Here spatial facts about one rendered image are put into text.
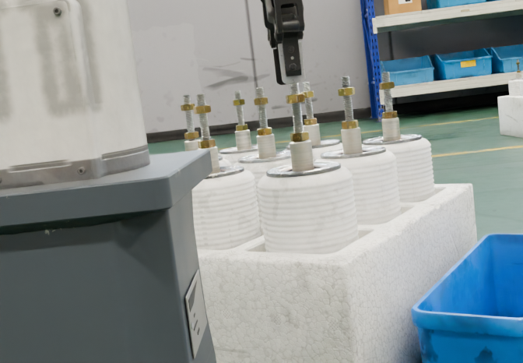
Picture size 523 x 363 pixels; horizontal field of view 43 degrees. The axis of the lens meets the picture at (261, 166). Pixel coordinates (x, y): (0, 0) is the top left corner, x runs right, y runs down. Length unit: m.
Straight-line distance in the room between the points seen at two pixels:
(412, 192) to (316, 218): 0.24
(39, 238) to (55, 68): 0.09
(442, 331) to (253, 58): 5.36
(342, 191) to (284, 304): 0.12
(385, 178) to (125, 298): 0.45
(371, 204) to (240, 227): 0.15
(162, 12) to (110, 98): 5.69
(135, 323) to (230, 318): 0.32
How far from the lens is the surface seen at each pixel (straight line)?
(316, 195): 0.63
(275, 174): 0.64
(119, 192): 0.33
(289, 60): 0.62
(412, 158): 0.84
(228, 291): 0.66
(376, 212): 0.74
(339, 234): 0.64
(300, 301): 0.62
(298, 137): 0.66
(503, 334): 0.62
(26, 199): 0.34
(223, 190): 0.69
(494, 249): 0.90
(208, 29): 5.97
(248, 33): 5.92
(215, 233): 0.70
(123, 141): 0.37
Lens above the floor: 0.33
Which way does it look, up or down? 6 degrees down
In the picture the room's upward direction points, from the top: 7 degrees counter-clockwise
